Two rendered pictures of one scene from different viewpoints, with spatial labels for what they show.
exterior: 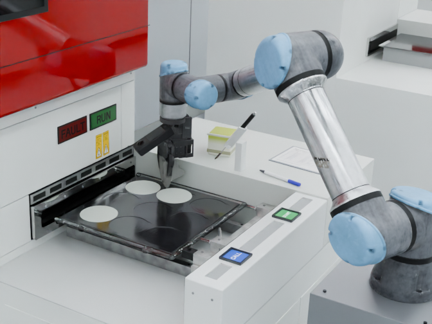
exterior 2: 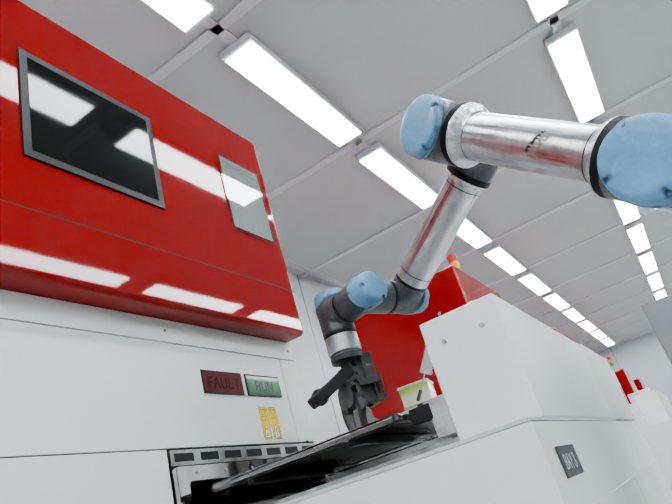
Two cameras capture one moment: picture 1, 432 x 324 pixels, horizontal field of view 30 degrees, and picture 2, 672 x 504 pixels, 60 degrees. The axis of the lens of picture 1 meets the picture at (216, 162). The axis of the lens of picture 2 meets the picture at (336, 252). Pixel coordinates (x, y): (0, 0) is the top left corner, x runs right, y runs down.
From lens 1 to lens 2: 1.36 m
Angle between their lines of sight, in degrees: 47
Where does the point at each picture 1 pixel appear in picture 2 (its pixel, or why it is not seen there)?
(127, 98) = (290, 378)
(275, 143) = not seen: hidden behind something
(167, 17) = not seen: outside the picture
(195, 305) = (458, 363)
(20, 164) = (148, 396)
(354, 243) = (653, 146)
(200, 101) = (368, 287)
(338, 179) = (571, 133)
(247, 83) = (413, 260)
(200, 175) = not seen: hidden behind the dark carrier
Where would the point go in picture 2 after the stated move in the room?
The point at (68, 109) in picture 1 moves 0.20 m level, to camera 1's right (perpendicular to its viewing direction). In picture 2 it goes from (212, 355) to (307, 328)
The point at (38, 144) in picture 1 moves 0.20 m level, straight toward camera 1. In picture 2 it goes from (174, 380) to (164, 343)
